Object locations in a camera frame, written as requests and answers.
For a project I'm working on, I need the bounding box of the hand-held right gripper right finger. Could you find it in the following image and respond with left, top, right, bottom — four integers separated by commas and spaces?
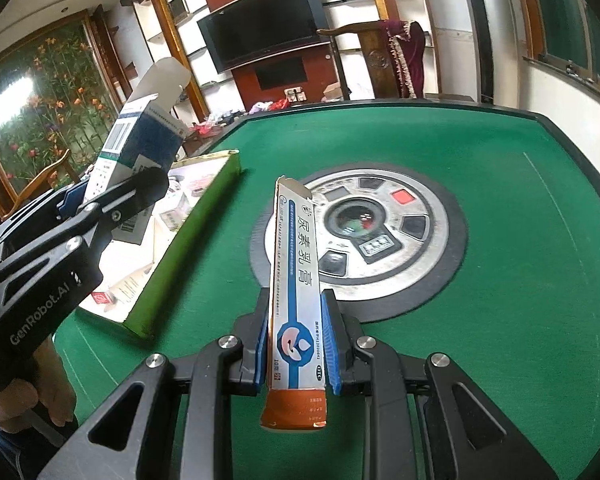
321, 287, 566, 480

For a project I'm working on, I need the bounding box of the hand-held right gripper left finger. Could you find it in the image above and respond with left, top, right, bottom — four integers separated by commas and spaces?
42, 305, 270, 480

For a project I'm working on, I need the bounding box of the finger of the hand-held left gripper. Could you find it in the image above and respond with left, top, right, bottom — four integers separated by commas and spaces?
0, 182, 90, 256
0, 165, 171, 281

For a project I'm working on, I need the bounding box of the blue white medicine box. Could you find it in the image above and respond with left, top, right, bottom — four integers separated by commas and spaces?
82, 57, 193, 246

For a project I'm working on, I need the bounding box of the long white blue ointment box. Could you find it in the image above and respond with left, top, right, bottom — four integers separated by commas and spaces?
260, 176, 328, 433

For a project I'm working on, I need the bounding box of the green storage box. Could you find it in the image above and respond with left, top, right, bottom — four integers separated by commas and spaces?
77, 149, 242, 338

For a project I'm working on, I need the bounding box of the person's left hand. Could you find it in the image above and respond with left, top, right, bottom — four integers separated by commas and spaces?
0, 335, 78, 433

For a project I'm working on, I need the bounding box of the light wooden armchair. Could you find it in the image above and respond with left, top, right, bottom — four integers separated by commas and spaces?
2, 147, 81, 221

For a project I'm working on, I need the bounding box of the round grey table centre panel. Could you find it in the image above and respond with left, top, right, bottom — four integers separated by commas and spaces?
250, 161, 467, 322

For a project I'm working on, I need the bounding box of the colourful clutter pile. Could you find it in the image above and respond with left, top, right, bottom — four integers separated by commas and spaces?
190, 100, 291, 136

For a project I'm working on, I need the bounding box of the red-brown television cabinet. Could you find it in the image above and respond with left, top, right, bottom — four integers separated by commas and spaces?
230, 42, 351, 111

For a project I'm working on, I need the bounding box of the black flat-screen television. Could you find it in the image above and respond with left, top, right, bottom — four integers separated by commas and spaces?
196, 0, 327, 75

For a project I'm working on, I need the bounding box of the dark wooden chair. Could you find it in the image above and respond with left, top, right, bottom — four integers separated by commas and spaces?
316, 19, 426, 100

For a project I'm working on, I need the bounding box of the maroon fringed cloth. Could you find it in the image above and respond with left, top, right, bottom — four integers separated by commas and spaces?
386, 19, 426, 98

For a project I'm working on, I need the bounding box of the standing air conditioner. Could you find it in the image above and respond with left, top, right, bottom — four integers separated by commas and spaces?
457, 0, 496, 103

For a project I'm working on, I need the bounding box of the window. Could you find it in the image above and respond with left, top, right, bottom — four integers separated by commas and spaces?
510, 0, 600, 111

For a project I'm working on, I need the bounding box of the floral wall panel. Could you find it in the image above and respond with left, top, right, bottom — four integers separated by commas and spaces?
0, 20, 126, 196

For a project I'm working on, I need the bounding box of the white wall shelf unit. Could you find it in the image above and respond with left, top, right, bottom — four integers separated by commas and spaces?
132, 0, 211, 126
325, 0, 436, 96

